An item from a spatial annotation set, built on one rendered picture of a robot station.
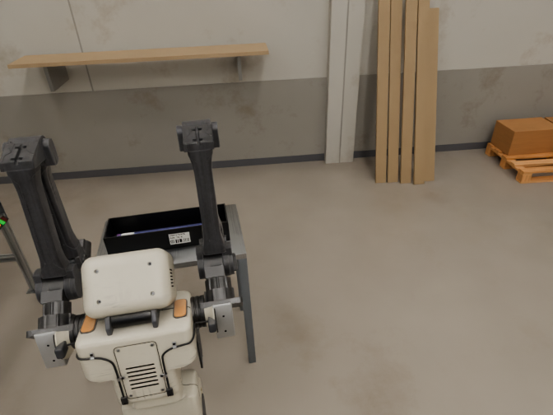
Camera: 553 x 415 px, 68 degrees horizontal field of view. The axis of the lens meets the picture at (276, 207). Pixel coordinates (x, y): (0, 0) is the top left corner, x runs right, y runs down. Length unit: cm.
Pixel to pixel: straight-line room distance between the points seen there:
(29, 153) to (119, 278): 37
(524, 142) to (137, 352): 434
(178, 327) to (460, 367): 190
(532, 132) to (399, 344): 290
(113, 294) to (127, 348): 14
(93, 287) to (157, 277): 15
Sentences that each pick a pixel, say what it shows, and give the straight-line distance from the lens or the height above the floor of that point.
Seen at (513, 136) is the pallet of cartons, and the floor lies 34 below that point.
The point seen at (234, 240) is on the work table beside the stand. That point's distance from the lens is 204.
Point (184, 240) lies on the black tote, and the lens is 202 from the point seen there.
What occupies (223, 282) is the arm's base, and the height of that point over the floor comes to 124.
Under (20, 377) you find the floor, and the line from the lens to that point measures 290.
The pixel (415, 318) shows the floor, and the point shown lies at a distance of 283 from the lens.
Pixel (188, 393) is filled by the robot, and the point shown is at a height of 90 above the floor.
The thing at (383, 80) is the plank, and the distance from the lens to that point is 406.
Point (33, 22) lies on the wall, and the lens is 442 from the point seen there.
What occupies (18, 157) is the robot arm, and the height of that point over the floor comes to 161.
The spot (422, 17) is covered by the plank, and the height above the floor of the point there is 143.
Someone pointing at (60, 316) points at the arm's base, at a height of 123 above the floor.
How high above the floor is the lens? 202
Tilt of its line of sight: 33 degrees down
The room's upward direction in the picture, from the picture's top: 2 degrees counter-clockwise
